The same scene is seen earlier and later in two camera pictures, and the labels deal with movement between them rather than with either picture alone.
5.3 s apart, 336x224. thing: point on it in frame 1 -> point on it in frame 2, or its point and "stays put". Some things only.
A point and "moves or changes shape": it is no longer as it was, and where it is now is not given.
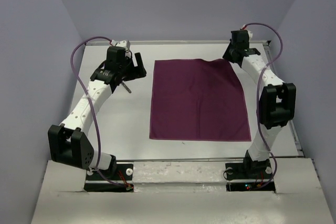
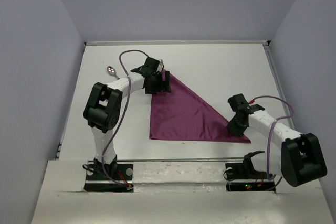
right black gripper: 227,55 -> 237,131
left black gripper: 138,72 -> 159,88
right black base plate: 250,176 stays put
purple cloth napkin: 198,99 moves or changes shape
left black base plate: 118,178 stays put
